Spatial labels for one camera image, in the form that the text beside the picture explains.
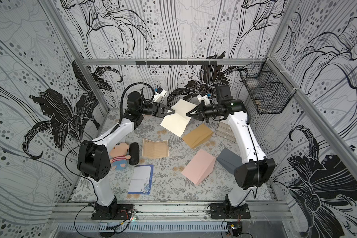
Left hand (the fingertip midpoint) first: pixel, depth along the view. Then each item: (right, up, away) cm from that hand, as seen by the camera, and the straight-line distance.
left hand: (172, 113), depth 71 cm
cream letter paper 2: (-14, -22, +25) cm, 36 cm away
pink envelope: (+16, -32, +18) cm, 40 cm away
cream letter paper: (+2, -4, -2) cm, 5 cm away
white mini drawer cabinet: (+33, -10, +25) cm, 43 cm away
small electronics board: (+31, -55, 0) cm, 64 cm away
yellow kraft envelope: (+16, -15, +31) cm, 38 cm away
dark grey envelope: (+34, -28, +19) cm, 48 cm away
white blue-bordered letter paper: (-19, -38, +11) cm, 44 cm away
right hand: (+8, 0, -1) cm, 8 cm away
